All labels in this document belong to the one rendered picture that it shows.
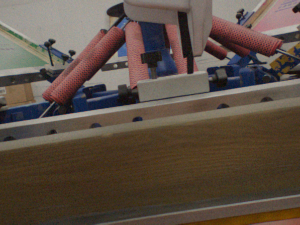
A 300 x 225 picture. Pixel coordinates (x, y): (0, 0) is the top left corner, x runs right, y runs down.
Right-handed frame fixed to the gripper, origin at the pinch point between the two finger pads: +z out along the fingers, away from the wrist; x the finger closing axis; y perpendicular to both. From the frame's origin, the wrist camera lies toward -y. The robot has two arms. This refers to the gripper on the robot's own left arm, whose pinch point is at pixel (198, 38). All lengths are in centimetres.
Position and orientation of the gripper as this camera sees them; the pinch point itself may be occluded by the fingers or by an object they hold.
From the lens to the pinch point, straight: 23.4
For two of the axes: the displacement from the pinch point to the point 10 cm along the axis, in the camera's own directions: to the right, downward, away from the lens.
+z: 1.7, 9.7, 1.6
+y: -9.9, 1.7, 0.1
